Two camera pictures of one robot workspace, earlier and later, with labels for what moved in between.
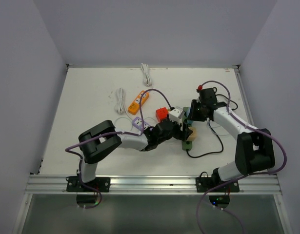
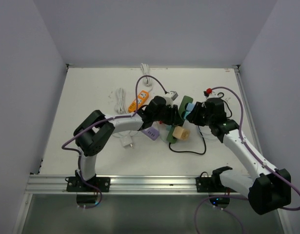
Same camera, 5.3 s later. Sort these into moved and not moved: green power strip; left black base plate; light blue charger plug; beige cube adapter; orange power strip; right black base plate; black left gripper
Moved: green power strip; beige cube adapter; light blue charger plug; black left gripper
Not moved: left black base plate; orange power strip; right black base plate
